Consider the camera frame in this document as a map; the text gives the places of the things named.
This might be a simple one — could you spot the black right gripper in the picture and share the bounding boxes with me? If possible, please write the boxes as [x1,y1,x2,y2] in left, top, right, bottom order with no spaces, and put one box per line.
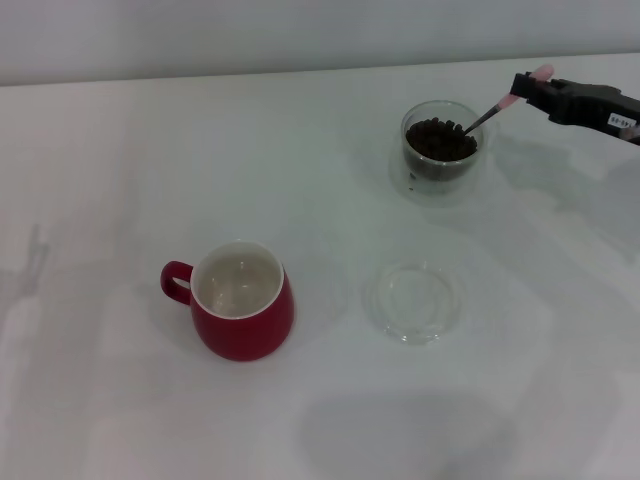
[510,72,640,147]

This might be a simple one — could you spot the pink handled metal spoon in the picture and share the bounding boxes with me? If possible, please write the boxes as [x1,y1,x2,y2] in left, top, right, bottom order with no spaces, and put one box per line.
[462,63,554,136]

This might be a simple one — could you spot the red ceramic mug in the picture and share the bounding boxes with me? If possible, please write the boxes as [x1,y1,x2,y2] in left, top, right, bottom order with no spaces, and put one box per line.
[159,240,296,362]

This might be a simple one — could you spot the dark coffee beans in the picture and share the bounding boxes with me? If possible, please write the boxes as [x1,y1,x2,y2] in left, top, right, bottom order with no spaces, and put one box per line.
[404,116,479,164]

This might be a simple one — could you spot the clear glass cup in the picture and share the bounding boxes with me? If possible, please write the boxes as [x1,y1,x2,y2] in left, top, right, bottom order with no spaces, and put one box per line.
[401,99,501,182]

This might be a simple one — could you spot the clear glass saucer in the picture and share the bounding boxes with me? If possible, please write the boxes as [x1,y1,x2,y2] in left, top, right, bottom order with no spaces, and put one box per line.
[367,259,464,345]

